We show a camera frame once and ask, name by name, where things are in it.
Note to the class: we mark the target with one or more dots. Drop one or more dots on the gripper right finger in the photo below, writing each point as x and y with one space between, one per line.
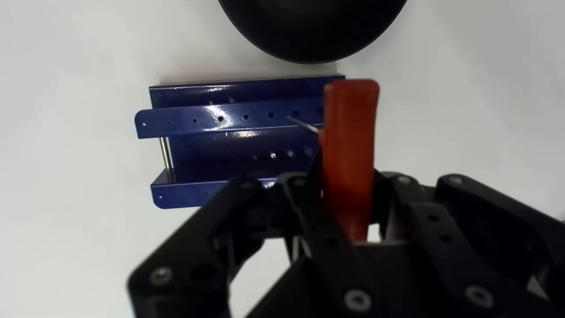
463 229

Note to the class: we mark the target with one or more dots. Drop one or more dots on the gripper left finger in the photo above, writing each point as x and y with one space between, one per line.
207 247

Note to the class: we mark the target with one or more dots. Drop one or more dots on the black bowl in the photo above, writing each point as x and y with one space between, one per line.
311 26

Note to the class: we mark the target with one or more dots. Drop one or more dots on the blue metal perforated rack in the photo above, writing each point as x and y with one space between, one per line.
229 132

